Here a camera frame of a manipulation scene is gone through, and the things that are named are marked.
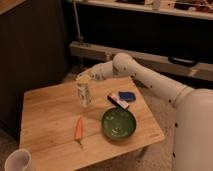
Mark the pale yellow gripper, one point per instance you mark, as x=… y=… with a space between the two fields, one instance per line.
x=84 y=77

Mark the wooden table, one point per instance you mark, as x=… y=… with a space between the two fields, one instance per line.
x=49 y=120

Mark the blue sponge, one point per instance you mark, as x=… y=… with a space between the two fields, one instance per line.
x=127 y=96

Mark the grey long case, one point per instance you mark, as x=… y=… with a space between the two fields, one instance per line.
x=158 y=63

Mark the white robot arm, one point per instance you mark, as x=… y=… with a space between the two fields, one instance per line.
x=193 y=135

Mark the white cup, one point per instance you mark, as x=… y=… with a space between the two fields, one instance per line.
x=19 y=160

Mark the orange carrot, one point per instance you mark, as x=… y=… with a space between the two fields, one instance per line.
x=78 y=135

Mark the metal pole stand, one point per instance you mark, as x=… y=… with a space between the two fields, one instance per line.
x=79 y=35

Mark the white plastic bottle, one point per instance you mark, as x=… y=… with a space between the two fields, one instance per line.
x=84 y=94

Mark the green bowl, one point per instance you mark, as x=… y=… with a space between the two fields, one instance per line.
x=118 y=124

